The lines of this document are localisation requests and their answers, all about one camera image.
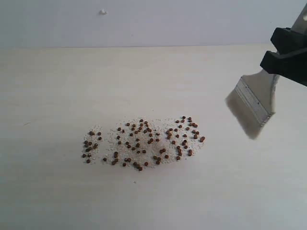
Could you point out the wide white bristle paintbrush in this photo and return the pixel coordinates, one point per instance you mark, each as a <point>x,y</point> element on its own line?
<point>252,101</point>

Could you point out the brown pellets and rice pile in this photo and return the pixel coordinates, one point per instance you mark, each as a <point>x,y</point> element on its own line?
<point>141,143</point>

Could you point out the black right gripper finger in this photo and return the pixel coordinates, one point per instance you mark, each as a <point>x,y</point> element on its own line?
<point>286,40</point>
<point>292,65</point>

